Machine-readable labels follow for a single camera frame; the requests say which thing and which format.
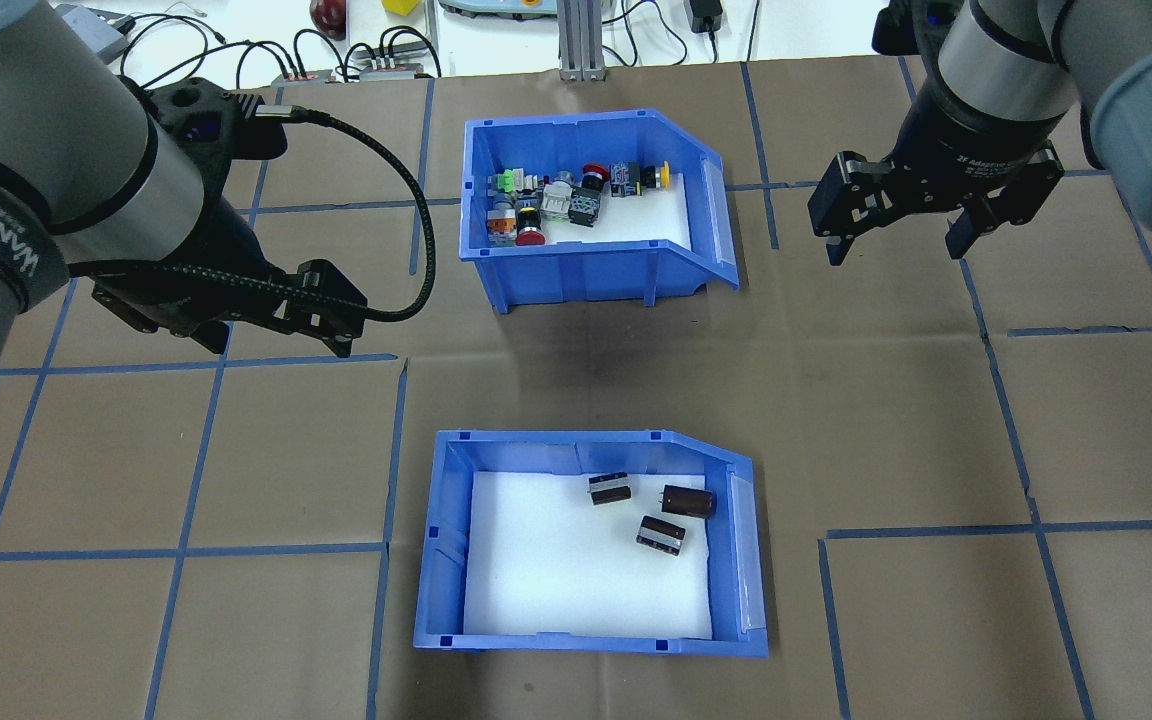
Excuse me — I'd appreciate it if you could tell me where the blue plastic switch bin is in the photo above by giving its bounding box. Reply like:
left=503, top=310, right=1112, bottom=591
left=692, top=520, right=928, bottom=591
left=459, top=108, right=742, bottom=316

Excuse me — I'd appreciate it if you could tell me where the blue plastic capacitor bin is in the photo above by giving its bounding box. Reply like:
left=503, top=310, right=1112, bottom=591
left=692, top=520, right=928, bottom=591
left=413, top=430, right=770, bottom=659

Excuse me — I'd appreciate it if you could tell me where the white side table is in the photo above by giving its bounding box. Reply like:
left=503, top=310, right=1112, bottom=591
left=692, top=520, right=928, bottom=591
left=51, top=0, right=902, bottom=85

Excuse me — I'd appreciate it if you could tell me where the grey flat device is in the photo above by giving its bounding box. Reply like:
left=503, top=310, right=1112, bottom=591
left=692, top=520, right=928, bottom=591
left=54, top=4, right=138, bottom=63

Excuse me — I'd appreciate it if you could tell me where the grey blue teach pendant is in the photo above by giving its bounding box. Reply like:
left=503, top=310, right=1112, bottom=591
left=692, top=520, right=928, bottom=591
left=436, top=0, right=558, bottom=24

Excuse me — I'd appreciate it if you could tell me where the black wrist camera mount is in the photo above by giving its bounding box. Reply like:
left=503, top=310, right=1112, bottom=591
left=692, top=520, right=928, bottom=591
left=141, top=78, right=290, bottom=167
left=871, top=0, right=967, bottom=59

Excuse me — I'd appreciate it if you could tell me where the black braided camera cable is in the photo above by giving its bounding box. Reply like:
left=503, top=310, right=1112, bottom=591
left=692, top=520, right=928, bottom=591
left=66, top=100, right=437, bottom=324

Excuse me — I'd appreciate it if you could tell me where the black looped cable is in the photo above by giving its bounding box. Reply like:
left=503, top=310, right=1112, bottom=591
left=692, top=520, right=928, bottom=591
left=604, top=0, right=689, bottom=68
left=119, top=12, right=229, bottom=83
left=234, top=28, right=349, bottom=83

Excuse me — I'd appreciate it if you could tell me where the aluminium profile post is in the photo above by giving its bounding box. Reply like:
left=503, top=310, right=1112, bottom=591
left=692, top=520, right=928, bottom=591
left=558, top=0, right=609, bottom=83

